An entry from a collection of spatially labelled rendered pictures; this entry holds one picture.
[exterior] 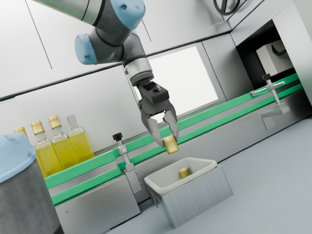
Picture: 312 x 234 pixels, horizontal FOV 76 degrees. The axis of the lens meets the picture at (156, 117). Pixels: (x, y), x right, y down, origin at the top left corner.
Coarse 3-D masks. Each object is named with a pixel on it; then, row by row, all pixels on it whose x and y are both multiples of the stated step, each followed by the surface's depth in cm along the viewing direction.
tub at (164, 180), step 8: (184, 160) 70; (192, 160) 64; (200, 160) 59; (208, 160) 55; (168, 168) 68; (176, 168) 69; (192, 168) 66; (200, 168) 60; (208, 168) 49; (152, 176) 67; (160, 176) 67; (168, 176) 68; (176, 176) 68; (192, 176) 48; (152, 184) 54; (160, 184) 67; (168, 184) 67; (176, 184) 47; (160, 192) 47; (168, 192) 47
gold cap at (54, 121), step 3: (51, 117) 72; (54, 117) 73; (57, 117) 74; (51, 120) 72; (54, 120) 72; (57, 120) 73; (51, 123) 72; (54, 123) 72; (57, 123) 73; (60, 123) 74; (51, 126) 73; (54, 126) 72; (57, 126) 72
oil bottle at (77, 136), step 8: (72, 128) 73; (80, 128) 73; (72, 136) 71; (80, 136) 72; (72, 144) 71; (80, 144) 72; (88, 144) 73; (80, 152) 71; (88, 152) 72; (80, 160) 71
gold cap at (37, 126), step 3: (33, 123) 70; (36, 123) 70; (39, 123) 71; (33, 126) 70; (36, 126) 70; (39, 126) 71; (42, 126) 72; (33, 129) 70; (36, 129) 70; (39, 129) 71; (42, 129) 71; (33, 132) 71; (36, 132) 70; (39, 132) 70
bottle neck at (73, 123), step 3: (66, 117) 74; (69, 117) 74; (72, 117) 74; (69, 120) 74; (72, 120) 74; (75, 120) 74; (69, 123) 74; (72, 123) 73; (75, 123) 74; (72, 126) 73; (75, 126) 74
